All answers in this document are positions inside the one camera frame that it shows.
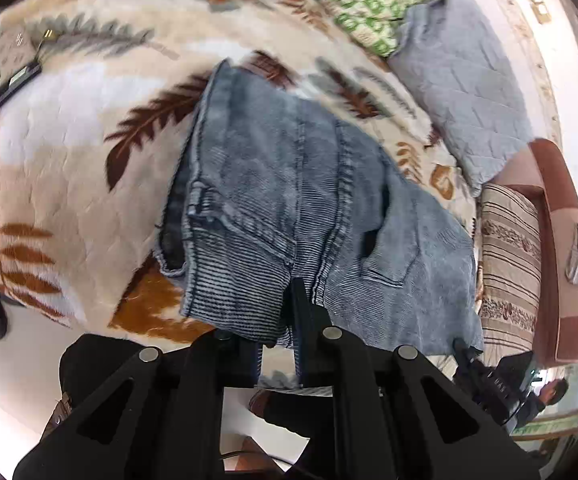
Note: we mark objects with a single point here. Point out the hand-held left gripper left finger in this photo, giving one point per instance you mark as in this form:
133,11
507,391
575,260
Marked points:
249,362

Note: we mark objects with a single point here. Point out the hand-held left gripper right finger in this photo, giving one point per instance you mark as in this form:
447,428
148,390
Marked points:
309,355

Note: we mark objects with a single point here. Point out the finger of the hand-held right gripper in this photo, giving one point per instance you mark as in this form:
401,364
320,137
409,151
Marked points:
461,352

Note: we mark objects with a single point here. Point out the blue denim pants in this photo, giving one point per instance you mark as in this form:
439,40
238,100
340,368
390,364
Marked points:
289,200

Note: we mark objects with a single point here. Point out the striped beige mattress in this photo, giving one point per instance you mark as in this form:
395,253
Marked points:
509,265

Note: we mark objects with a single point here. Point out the brown upholstered headboard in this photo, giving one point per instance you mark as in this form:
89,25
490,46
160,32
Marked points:
564,260

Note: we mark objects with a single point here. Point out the grey quilted pillow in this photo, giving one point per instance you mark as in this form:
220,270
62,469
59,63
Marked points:
464,90

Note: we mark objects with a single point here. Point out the cream leaf-print blanket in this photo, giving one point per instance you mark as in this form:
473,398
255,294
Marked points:
84,125

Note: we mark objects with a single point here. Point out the green patterned quilt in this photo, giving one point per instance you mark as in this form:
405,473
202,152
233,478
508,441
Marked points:
369,0

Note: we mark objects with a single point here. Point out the wall switch plate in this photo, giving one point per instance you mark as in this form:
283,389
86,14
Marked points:
536,2

